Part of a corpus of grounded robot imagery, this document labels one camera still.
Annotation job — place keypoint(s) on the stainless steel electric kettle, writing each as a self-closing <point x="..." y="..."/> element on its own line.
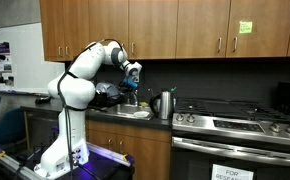
<point x="166" y="106"/>

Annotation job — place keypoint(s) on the white bowl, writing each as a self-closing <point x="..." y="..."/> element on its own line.
<point x="141" y="114"/>

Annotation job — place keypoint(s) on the stainless steel sink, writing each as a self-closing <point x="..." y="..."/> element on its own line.
<point x="126" y="111"/>

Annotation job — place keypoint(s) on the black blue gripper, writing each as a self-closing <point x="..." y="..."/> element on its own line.
<point x="128" y="85"/>

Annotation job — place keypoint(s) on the yellow sponge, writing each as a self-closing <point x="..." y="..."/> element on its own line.
<point x="144" y="104"/>

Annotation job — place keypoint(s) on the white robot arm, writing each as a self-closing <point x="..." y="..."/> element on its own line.
<point x="75" y="90"/>

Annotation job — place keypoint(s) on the robot base platform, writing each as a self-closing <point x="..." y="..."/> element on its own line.
<point x="101" y="164"/>

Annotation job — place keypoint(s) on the wooden cabinets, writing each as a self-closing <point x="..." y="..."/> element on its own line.
<point x="167" y="29"/>
<point x="149" y="147"/>

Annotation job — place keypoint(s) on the stainless steel gas stove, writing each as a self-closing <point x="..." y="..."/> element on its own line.
<point x="238" y="134"/>

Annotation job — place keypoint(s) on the white paper sign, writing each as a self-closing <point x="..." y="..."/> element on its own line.
<point x="220" y="172"/>

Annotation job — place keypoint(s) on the yellow sticky note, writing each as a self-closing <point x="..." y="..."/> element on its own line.
<point x="245" y="27"/>

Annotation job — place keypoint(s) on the teal office chair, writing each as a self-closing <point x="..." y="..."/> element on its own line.
<point x="12" y="126"/>

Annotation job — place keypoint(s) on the wooden upper cabinets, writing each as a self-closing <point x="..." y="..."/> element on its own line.
<point x="167" y="29"/>

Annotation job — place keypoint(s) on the chrome faucet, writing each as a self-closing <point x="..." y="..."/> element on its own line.
<point x="133" y="98"/>

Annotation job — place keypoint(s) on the wooden lower cabinets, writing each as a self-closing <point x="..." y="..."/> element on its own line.
<point x="149" y="147"/>

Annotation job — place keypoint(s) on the black dish rack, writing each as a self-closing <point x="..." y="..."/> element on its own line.
<point x="106" y="95"/>

